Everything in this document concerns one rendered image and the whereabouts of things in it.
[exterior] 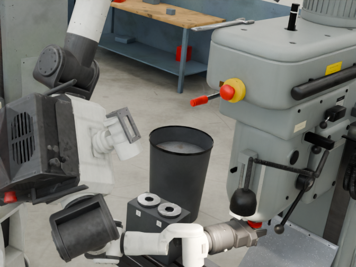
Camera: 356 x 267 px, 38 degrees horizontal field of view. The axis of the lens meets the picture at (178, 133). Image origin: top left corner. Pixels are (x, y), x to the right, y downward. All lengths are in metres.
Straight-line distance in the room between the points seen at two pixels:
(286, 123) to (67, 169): 0.56
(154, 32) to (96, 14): 6.32
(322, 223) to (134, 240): 0.77
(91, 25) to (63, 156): 0.37
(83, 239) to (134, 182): 3.08
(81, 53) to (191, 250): 0.65
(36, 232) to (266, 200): 2.47
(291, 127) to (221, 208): 2.80
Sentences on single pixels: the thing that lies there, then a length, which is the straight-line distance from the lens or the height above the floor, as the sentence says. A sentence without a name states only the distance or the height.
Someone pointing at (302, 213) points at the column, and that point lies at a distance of 2.04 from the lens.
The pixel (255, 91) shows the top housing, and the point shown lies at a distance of 1.26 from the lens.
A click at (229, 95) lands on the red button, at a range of 1.25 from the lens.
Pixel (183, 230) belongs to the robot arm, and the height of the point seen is 1.30.
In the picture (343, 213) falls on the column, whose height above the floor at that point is 1.22.
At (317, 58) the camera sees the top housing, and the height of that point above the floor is 1.85.
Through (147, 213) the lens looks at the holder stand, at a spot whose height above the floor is 1.10.
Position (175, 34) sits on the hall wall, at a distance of 7.42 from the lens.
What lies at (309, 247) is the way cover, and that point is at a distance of 2.04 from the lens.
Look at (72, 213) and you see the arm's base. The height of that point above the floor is 1.45.
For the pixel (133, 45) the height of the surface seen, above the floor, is 0.23.
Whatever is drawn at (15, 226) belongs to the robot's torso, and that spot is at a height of 1.20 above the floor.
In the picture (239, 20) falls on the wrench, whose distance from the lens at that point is 1.43.
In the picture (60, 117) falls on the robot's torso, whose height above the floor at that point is 1.67.
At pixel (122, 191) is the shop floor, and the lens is 4.21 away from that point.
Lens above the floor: 2.17
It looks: 24 degrees down
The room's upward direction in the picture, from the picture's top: 6 degrees clockwise
